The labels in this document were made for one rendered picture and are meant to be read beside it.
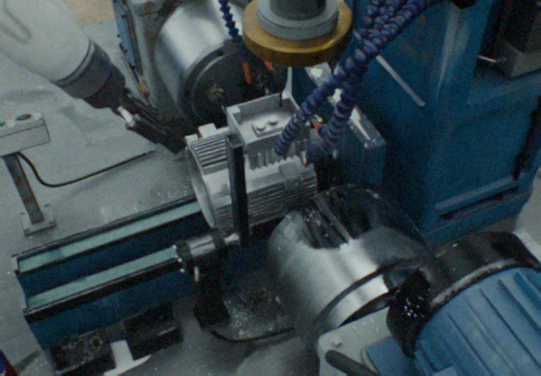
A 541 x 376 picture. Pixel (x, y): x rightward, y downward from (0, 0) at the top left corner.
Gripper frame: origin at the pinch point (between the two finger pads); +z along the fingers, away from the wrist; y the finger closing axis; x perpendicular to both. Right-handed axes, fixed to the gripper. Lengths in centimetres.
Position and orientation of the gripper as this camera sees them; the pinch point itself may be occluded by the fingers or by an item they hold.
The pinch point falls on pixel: (169, 138)
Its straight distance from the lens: 120.8
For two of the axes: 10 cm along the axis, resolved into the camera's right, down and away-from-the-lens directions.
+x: -7.8, 6.1, 1.3
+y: -4.1, -6.6, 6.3
